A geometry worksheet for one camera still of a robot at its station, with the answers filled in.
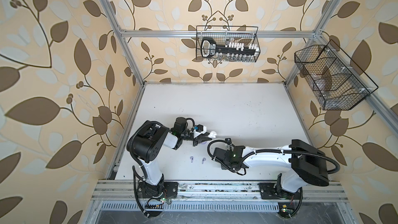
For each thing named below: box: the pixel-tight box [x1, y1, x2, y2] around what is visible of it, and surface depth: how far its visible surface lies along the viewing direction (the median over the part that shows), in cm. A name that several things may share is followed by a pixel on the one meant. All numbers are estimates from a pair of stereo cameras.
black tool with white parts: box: [200, 37, 261, 59], surface depth 85 cm
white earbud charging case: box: [207, 130, 218, 140], surface depth 86 cm
